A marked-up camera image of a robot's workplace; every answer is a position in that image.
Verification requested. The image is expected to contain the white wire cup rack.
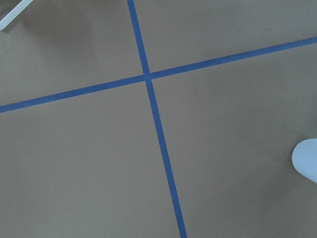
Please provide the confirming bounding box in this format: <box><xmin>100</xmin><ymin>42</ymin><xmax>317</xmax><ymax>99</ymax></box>
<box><xmin>0</xmin><ymin>0</ymin><xmax>33</xmax><ymax>31</ymax></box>

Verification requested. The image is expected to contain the light blue plastic cup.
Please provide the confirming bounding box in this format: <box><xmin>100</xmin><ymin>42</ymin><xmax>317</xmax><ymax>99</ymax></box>
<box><xmin>292</xmin><ymin>138</ymin><xmax>317</xmax><ymax>183</ymax></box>

